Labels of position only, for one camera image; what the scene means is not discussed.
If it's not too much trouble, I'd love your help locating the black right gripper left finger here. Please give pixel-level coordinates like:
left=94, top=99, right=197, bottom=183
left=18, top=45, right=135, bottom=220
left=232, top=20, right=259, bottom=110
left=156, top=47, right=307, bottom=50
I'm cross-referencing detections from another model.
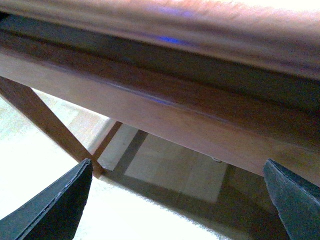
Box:
left=0, top=158, right=93, bottom=240

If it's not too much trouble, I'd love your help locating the wooden chair frame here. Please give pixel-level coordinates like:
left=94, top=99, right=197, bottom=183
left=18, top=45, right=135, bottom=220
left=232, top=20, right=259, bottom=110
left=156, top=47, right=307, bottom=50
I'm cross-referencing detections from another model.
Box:
left=0, top=77, right=122, bottom=178

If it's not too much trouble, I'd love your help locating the wooden keyboard tray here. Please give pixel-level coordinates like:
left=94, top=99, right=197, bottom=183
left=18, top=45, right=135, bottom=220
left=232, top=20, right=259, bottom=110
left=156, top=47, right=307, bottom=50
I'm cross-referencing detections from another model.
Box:
left=0, top=32, right=320, bottom=185

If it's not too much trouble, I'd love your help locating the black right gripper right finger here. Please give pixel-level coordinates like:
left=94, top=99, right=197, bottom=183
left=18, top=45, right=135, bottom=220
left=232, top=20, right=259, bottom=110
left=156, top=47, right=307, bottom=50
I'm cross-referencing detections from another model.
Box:
left=263, top=159, right=320, bottom=240

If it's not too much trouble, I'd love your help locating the wooden desk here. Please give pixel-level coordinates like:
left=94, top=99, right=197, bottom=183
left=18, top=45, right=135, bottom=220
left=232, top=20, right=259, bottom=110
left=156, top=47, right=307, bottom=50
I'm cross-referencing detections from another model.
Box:
left=0, top=0, right=320, bottom=113

